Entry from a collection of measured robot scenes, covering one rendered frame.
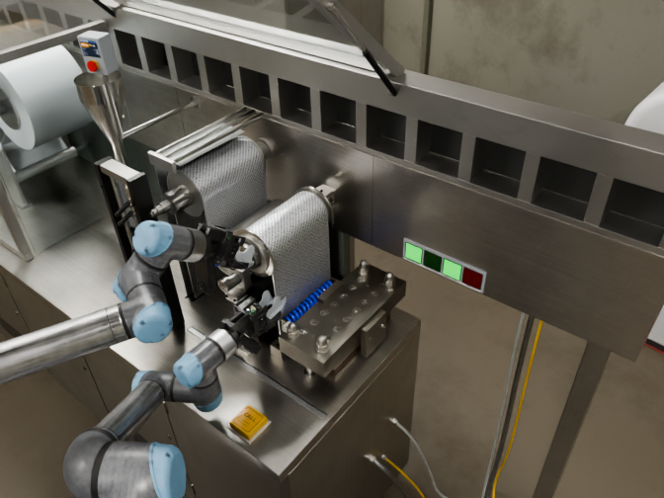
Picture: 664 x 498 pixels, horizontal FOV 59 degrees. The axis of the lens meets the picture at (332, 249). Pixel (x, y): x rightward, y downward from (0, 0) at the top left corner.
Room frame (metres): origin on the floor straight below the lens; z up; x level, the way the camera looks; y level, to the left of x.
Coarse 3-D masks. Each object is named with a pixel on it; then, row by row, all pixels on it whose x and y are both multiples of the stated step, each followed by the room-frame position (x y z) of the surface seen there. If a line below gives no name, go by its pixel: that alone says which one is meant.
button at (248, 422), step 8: (248, 408) 0.95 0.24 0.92; (240, 416) 0.93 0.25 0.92; (248, 416) 0.93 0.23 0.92; (256, 416) 0.93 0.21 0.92; (264, 416) 0.92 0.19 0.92; (232, 424) 0.91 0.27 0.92; (240, 424) 0.90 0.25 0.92; (248, 424) 0.90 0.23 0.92; (256, 424) 0.90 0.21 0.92; (264, 424) 0.91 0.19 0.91; (240, 432) 0.89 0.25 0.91; (248, 432) 0.88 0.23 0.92; (256, 432) 0.89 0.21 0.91
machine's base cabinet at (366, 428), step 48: (0, 288) 1.81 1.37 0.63; (96, 384) 1.44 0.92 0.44; (384, 384) 1.13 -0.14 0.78; (144, 432) 1.26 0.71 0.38; (192, 432) 1.05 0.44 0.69; (336, 432) 0.94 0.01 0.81; (384, 432) 1.14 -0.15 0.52; (192, 480) 1.11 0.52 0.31; (240, 480) 0.92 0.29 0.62; (288, 480) 0.80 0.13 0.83; (336, 480) 0.94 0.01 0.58; (384, 480) 1.15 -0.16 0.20
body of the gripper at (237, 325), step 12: (240, 300) 1.11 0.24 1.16; (252, 300) 1.11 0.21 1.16; (240, 312) 1.07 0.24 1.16; (252, 312) 1.08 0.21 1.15; (264, 312) 1.08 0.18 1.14; (228, 324) 1.03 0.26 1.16; (240, 324) 1.04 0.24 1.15; (252, 324) 1.06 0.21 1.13; (264, 324) 1.08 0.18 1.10; (240, 336) 1.04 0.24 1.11
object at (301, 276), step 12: (324, 240) 1.33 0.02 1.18; (300, 252) 1.25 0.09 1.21; (312, 252) 1.29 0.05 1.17; (324, 252) 1.33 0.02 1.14; (288, 264) 1.21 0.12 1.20; (300, 264) 1.25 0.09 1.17; (312, 264) 1.29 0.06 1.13; (324, 264) 1.33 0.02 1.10; (276, 276) 1.17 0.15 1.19; (288, 276) 1.21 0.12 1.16; (300, 276) 1.24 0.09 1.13; (312, 276) 1.28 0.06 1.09; (324, 276) 1.32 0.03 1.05; (276, 288) 1.17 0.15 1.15; (288, 288) 1.20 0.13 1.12; (300, 288) 1.24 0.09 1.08; (312, 288) 1.28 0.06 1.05; (288, 300) 1.20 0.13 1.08; (300, 300) 1.24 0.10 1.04; (288, 312) 1.19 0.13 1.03
